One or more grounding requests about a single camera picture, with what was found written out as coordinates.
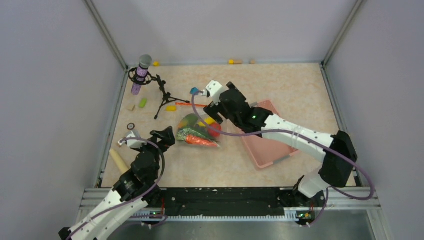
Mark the toy red tomato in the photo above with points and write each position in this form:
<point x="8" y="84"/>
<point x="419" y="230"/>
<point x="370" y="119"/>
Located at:
<point x="214" y="130"/>

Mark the toy green cucumber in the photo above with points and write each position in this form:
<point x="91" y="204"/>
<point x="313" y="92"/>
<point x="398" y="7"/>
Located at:
<point x="195" y="131"/>

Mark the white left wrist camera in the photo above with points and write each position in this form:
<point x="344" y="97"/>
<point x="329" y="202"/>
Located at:
<point x="133" y="139"/>

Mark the purple microphone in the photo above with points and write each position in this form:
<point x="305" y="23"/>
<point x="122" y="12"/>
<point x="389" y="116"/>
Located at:
<point x="140" y="73"/>

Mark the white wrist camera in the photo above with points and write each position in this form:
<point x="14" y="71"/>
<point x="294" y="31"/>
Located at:
<point x="133" y="139"/>
<point x="213" y="90"/>

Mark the small tan wooden cube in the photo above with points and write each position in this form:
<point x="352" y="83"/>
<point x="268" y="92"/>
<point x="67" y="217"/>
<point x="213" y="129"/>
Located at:
<point x="131" y="107"/>

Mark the cream wooden cylinder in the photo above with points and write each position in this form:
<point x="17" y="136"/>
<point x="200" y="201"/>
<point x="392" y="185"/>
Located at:
<point x="118" y="160"/>

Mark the black microphone tripod stand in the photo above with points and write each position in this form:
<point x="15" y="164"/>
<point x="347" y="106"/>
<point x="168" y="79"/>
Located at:
<point x="167" y="97"/>

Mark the toy banana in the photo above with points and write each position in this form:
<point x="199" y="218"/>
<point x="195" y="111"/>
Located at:
<point x="206" y="121"/>

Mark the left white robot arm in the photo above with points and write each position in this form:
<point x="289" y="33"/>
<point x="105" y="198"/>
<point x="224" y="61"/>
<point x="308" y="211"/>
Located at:
<point x="109" y="214"/>

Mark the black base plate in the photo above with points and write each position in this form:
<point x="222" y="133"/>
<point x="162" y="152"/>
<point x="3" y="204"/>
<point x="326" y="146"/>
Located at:
<point x="231" y="201"/>

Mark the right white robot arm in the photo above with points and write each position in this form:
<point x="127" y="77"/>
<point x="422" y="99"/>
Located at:
<point x="335" y="152"/>

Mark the clear orange zip bag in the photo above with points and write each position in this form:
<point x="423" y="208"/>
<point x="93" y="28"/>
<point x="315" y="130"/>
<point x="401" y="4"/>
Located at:
<point x="187" y="109"/>

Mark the pink plastic basket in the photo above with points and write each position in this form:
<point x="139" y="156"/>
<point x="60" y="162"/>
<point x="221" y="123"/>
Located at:
<point x="266" y="152"/>

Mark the toy mango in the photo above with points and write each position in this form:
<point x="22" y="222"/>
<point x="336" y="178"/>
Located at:
<point x="189" y="121"/>

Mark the green block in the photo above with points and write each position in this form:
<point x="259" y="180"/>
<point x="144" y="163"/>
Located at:
<point x="142" y="103"/>

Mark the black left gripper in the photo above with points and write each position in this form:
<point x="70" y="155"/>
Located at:
<point x="167" y="137"/>

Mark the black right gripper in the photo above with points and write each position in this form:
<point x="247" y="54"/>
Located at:
<point x="214" y="110"/>

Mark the yellow tan cylinder at wall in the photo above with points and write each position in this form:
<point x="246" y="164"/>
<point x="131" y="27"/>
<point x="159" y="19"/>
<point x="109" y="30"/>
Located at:
<point x="235" y="62"/>

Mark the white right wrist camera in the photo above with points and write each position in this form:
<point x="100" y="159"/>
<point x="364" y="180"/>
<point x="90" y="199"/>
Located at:
<point x="213" y="90"/>

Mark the blue block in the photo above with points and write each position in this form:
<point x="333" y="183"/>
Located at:
<point x="194" y="90"/>

